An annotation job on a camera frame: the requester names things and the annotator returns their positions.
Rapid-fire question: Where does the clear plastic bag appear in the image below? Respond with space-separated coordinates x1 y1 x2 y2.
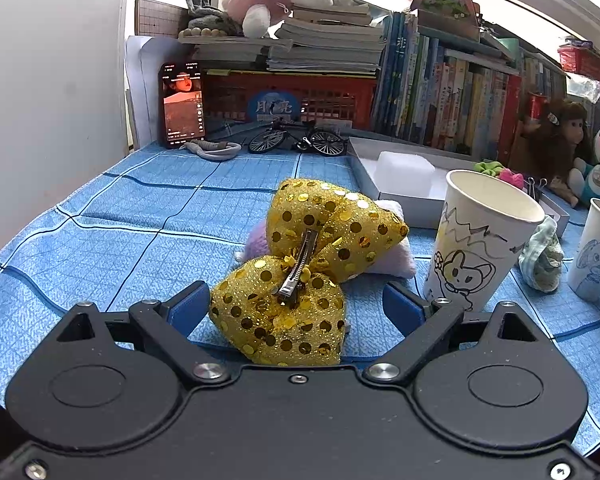
567 75 600 102

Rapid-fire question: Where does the green scrunchie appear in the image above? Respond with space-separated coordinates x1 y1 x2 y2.
472 160 507 177

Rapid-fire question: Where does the stack of flat books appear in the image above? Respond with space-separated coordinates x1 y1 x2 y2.
180 2 388 76

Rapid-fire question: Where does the gold sequin bow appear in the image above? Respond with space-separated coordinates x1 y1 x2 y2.
209 178 410 367

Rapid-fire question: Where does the blue checked tablecloth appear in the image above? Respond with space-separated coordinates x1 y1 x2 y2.
0 142 600 461

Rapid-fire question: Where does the grey knitted cloth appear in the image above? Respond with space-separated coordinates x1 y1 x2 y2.
180 0 241 32

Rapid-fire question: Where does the pink padded bow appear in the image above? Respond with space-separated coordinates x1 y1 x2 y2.
497 169 526 190

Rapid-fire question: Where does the grey lanyard strap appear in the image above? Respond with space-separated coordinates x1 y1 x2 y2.
180 140 242 162

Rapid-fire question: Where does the wooden grid board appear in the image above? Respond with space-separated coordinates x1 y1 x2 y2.
134 0 191 38

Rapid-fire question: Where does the paper cup black cat drawing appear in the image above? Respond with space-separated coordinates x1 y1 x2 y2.
422 170 546 313

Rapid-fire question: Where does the white purple plush pad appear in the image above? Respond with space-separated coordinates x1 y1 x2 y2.
237 199 418 281

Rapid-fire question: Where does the white foam block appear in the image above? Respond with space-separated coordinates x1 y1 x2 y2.
377 151 436 196

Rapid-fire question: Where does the paper cup blue dog drawing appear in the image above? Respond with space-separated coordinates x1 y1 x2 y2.
567 198 600 302

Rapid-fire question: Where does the white shallow box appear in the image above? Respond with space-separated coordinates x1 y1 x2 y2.
347 136 571 231

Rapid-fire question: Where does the red plastic basket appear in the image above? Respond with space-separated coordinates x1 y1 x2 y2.
557 42 600 92

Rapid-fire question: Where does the wooden bead string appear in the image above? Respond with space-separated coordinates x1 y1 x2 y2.
178 27 228 42

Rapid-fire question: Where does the black model bicycle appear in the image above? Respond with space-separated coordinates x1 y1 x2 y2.
248 119 348 157

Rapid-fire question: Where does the row of upright books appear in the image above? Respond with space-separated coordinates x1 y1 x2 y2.
372 10 571 161

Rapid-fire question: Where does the smartphone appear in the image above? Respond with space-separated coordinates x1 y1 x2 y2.
160 61 206 150

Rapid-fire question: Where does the red plastic crate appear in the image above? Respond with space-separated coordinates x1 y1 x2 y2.
200 70 378 131

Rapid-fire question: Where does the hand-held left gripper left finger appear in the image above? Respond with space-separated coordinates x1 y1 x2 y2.
55 281 231 387

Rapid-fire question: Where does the pale green patterned cloth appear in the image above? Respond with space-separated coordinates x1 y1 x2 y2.
519 215 565 293

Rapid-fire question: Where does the brown monkey plush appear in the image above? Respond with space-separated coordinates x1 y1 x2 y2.
522 101 590 209

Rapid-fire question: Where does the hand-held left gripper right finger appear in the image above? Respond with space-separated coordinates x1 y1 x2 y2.
362 282 548 387

